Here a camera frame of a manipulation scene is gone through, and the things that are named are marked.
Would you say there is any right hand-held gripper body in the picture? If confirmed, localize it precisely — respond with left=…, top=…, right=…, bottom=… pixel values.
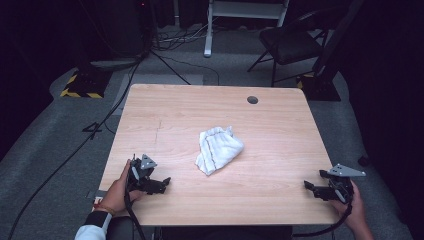
left=328, top=163, right=367, bottom=204

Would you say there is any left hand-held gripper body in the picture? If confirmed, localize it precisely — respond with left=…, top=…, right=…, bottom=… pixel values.
left=127, top=153, right=158, bottom=193

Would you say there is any white towel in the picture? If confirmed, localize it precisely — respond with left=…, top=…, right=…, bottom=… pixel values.
left=194, top=125, right=245, bottom=177

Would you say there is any person's left hand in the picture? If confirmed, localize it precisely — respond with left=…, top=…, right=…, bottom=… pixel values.
left=99, top=159, right=146, bottom=214

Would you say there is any person's right hand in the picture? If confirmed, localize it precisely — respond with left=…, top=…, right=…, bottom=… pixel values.
left=328, top=181, right=368, bottom=233

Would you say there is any grey tape piece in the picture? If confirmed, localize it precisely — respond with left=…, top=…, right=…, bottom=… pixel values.
left=87, top=189, right=105, bottom=204

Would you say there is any black stand base hazard tape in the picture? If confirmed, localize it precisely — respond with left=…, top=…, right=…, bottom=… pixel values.
left=295, top=73, right=342, bottom=102
left=59, top=68, right=113, bottom=100

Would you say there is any black folding chair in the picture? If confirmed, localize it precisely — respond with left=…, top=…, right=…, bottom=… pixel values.
left=247, top=9, right=331, bottom=88

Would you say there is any black slanted stand pole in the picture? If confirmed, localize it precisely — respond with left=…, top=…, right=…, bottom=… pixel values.
left=313, top=0, right=365, bottom=78

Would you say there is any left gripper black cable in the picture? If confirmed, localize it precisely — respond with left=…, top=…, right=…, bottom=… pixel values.
left=123, top=184, right=148, bottom=240

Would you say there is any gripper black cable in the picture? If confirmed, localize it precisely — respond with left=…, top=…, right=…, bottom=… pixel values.
left=293, top=202, right=354, bottom=238
left=123, top=184, right=148, bottom=240

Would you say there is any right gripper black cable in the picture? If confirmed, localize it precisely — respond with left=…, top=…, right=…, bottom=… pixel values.
left=293, top=202, right=354, bottom=238

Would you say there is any red wrist bracelet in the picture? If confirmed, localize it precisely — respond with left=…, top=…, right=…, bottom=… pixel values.
left=93, top=203, right=117, bottom=216

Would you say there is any long black floor cable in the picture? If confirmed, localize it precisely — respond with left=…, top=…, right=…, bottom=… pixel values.
left=7, top=61, right=143, bottom=240

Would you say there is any thin black floor cable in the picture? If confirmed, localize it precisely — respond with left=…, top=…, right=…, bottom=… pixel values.
left=149, top=49, right=221, bottom=87

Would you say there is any bundle of floor cables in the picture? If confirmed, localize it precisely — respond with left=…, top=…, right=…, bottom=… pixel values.
left=152, top=23, right=215, bottom=52

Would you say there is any white desk frame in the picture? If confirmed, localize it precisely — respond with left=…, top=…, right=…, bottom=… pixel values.
left=203, top=0, right=290, bottom=58

